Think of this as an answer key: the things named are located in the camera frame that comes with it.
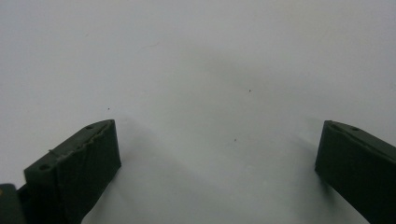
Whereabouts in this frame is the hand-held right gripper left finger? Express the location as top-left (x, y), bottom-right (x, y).
top-left (17, 119), bottom-right (122, 224)

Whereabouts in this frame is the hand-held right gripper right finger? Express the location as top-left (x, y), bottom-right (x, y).
top-left (314, 119), bottom-right (396, 224)

